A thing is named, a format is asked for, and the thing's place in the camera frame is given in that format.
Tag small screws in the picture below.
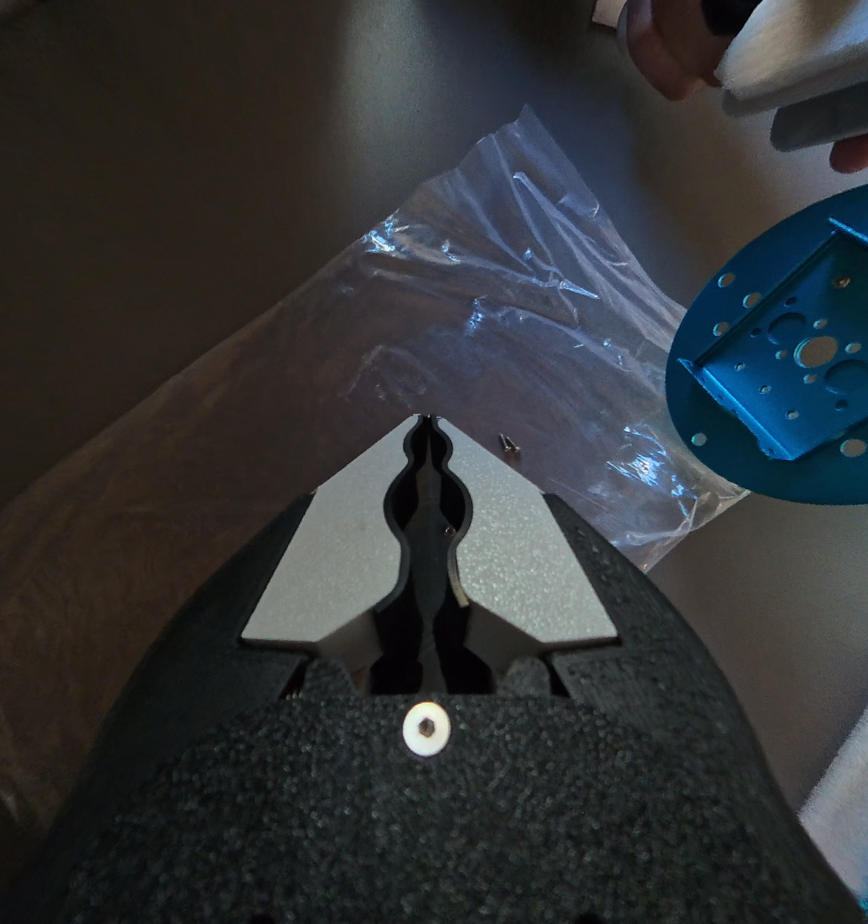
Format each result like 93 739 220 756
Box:
444 431 524 538

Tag clear plastic bag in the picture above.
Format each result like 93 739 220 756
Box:
0 103 751 856

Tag person's left hand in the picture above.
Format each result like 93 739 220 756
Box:
618 0 739 103

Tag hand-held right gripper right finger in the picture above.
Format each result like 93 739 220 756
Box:
434 415 618 691

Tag white foam tray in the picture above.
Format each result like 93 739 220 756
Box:
797 660 868 924

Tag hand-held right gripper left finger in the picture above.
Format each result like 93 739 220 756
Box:
240 415 432 694

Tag grey desk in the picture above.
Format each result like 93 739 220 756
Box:
0 0 868 924

